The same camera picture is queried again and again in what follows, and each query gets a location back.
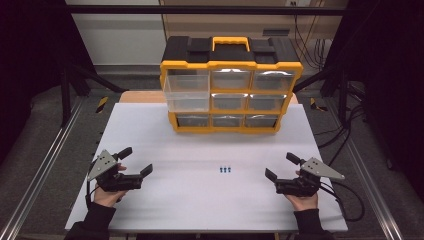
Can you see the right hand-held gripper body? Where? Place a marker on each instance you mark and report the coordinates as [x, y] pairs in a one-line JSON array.
[[300, 186]]

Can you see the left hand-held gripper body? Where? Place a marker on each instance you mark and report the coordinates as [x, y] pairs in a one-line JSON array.
[[110, 181]]

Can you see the person's right hand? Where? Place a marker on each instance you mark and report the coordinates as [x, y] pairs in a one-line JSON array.
[[304, 202]]

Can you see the person's left hand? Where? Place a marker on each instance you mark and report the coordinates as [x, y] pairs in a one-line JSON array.
[[106, 198]]

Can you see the yellow black hazard tape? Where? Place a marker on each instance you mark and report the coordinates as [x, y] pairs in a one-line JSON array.
[[102, 104], [315, 104]]

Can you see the pulled-out clear plastic drawer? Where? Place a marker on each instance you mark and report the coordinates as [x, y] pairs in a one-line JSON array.
[[188, 100]]

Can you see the black metal stand strut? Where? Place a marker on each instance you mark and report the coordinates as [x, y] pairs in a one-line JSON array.
[[86, 78], [333, 78]]

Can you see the set of closed clear drawers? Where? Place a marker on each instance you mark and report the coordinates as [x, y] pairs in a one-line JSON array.
[[230, 79]]

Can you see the black curtain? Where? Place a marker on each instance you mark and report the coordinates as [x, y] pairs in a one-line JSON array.
[[386, 83], [30, 66]]

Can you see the yellow black organizer cabinet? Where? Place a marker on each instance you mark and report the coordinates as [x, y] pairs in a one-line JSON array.
[[230, 50]]

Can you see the aluminium rail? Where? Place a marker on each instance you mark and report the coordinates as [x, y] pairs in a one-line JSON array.
[[370, 186], [43, 160]]

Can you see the white wall panel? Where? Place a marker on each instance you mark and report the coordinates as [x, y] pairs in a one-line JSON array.
[[120, 40]]

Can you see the grey wall vent plate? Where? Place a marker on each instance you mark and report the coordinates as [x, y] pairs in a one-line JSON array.
[[276, 32]]

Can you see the white wall socket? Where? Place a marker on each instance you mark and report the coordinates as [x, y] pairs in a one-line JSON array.
[[292, 3]]

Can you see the black frame crossbar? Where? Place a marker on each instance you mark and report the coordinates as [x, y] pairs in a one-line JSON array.
[[200, 10]]

